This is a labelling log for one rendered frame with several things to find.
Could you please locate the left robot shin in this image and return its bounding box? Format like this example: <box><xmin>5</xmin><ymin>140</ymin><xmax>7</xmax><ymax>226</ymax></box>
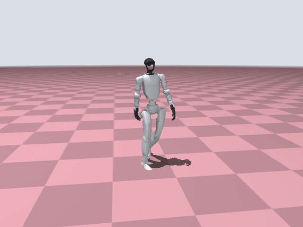
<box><xmin>150</xmin><ymin>135</ymin><xmax>160</xmax><ymax>149</ymax></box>

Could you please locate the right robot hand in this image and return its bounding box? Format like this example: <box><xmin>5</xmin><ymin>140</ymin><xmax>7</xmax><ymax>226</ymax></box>
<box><xmin>134</xmin><ymin>108</ymin><xmax>141</xmax><ymax>121</ymax></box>

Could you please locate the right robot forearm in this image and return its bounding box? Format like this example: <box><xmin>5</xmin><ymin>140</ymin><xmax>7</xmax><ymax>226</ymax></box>
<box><xmin>134</xmin><ymin>94</ymin><xmax>140</xmax><ymax>111</ymax></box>

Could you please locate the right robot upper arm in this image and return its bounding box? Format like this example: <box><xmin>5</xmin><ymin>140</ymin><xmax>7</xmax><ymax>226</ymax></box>
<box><xmin>134</xmin><ymin>76</ymin><xmax>143</xmax><ymax>98</ymax></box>

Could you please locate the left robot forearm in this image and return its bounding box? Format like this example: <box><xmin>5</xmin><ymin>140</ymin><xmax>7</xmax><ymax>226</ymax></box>
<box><xmin>166</xmin><ymin>94</ymin><xmax>174</xmax><ymax>107</ymax></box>

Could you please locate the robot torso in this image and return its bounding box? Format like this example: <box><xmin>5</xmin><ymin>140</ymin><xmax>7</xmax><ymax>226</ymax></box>
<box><xmin>142</xmin><ymin>72</ymin><xmax>160</xmax><ymax>114</ymax></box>

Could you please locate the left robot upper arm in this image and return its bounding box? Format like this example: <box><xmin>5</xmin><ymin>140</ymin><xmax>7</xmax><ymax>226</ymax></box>
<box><xmin>159</xmin><ymin>74</ymin><xmax>170</xmax><ymax>95</ymax></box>

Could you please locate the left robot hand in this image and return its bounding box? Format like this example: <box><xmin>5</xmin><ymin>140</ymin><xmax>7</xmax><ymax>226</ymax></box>
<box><xmin>170</xmin><ymin>104</ymin><xmax>176</xmax><ymax>121</ymax></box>

